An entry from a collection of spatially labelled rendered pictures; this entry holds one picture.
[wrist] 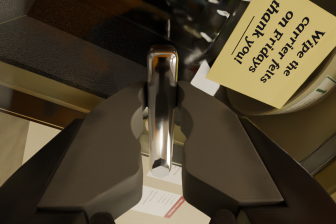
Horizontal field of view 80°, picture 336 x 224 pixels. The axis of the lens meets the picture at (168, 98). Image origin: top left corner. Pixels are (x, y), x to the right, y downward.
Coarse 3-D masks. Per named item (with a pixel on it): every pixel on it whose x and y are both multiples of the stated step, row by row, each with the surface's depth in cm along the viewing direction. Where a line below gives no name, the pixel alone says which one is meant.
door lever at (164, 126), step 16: (160, 48) 10; (160, 64) 10; (176, 64) 10; (160, 80) 10; (176, 80) 11; (160, 96) 11; (160, 112) 11; (160, 128) 12; (160, 144) 13; (160, 160) 13; (160, 176) 14
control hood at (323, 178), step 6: (324, 168) 24; (330, 168) 23; (318, 174) 24; (324, 174) 24; (330, 174) 23; (318, 180) 24; (324, 180) 23; (330, 180) 23; (324, 186) 23; (330, 186) 23; (330, 192) 23
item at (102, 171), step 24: (120, 96) 10; (144, 96) 11; (96, 120) 8; (120, 120) 8; (72, 144) 7; (96, 144) 7; (120, 144) 7; (72, 168) 6; (96, 168) 6; (120, 168) 6; (48, 192) 6; (72, 192) 6; (96, 192) 6; (120, 192) 6
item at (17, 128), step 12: (0, 120) 48; (12, 120) 55; (24, 120) 63; (0, 132) 50; (12, 132) 58; (24, 132) 68; (0, 144) 53; (12, 144) 61; (24, 144) 73; (0, 156) 56; (12, 156) 65; (0, 168) 60; (12, 168) 70; (0, 180) 63
